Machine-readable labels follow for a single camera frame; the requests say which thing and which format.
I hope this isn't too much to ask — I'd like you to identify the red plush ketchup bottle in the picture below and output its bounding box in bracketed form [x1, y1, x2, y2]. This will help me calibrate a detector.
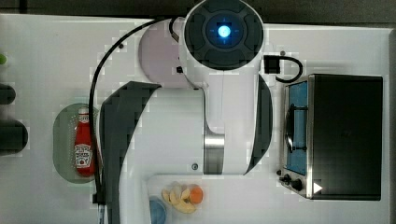
[74, 107, 94, 177]

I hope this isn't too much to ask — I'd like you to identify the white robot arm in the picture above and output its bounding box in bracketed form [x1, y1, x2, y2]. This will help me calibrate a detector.
[99, 0, 273, 224]

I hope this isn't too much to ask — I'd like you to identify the grey round plate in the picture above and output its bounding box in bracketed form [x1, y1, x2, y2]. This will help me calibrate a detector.
[138, 20, 190, 89]

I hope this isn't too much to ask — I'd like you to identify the blue cup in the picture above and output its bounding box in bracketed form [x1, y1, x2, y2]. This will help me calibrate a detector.
[149, 200, 166, 224]

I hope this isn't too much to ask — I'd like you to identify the black toaster oven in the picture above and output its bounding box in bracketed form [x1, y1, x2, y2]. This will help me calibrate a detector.
[277, 74, 383, 201]

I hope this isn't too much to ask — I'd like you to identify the large black cup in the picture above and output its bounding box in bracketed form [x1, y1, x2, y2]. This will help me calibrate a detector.
[0, 119, 28, 156]

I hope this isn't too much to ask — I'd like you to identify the small black cup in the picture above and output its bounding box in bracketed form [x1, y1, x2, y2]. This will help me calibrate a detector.
[0, 84, 16, 105]

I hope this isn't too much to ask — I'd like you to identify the green toy fruit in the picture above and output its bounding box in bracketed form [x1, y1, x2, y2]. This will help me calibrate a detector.
[0, 54, 7, 64]

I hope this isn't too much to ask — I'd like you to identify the black plug with cable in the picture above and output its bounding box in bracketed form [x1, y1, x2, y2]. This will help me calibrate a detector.
[263, 54, 304, 84]

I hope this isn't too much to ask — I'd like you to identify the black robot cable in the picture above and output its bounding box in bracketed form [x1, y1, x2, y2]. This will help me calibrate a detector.
[88, 18, 167, 224]

